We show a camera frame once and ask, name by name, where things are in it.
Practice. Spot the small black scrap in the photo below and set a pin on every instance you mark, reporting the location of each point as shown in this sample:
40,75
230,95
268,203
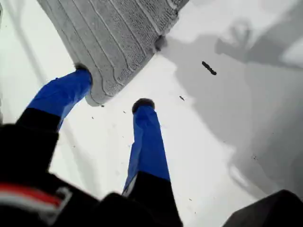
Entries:
209,68

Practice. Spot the black rounded object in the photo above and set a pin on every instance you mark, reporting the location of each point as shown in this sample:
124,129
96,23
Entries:
267,210

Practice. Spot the grey square microfibre towel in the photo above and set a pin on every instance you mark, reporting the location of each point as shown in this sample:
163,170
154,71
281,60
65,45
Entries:
106,47

